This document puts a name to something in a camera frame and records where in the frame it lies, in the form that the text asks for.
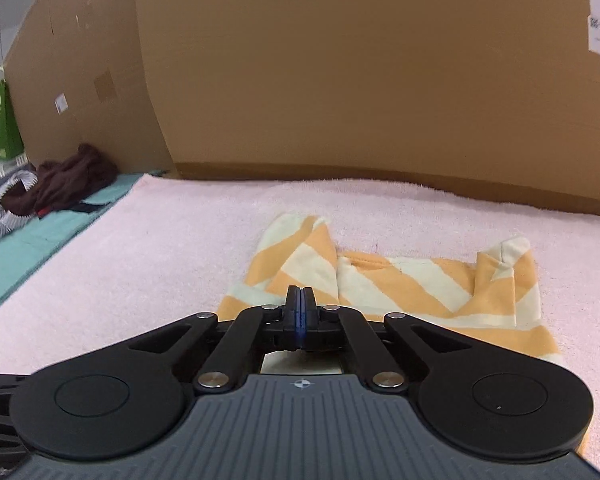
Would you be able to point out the orange striped garment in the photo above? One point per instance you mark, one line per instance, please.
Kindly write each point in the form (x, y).
(405, 290)

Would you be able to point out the dark brown garment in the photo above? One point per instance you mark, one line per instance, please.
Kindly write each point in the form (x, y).
(65, 180)

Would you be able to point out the navy striped garment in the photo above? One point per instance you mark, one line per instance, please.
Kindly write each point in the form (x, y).
(0, 225)

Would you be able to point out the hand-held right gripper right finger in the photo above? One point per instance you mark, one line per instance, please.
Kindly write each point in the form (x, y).
(310, 330)

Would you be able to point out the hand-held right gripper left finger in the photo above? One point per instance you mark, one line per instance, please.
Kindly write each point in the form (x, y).
(295, 330)

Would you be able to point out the pink towel blanket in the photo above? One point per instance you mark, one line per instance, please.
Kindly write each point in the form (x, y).
(130, 260)

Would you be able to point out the green paper bag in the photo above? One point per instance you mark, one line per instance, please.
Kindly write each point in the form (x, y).
(0, 125)

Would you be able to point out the cardboard box with small label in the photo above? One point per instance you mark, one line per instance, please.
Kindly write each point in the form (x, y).
(80, 35)

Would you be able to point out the white plastic basket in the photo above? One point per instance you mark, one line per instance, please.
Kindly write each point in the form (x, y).
(10, 167)

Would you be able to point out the teal blanket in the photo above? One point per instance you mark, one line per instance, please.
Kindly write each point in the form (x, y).
(20, 265)

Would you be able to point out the large cardboard box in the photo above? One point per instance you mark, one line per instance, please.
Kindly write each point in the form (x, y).
(355, 70)

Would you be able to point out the small white box label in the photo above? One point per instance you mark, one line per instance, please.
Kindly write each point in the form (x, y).
(61, 102)

